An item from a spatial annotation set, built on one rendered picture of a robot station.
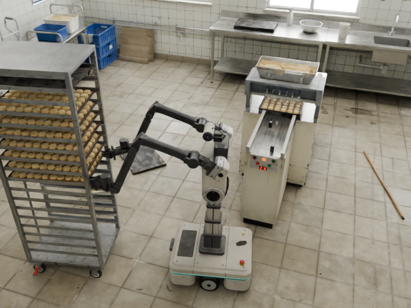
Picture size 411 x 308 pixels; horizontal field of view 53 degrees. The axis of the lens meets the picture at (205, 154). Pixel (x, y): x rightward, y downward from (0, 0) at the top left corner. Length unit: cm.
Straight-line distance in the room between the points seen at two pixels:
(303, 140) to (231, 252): 141
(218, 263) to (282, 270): 64
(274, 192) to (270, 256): 56
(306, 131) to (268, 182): 75
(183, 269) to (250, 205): 95
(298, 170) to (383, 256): 114
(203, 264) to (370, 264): 149
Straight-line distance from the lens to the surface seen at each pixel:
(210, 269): 334
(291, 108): 413
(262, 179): 368
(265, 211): 389
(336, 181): 482
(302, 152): 428
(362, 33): 680
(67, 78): 261
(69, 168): 307
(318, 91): 395
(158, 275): 364
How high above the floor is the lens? 278
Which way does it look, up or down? 34 degrees down
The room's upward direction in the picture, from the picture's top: 1 degrees clockwise
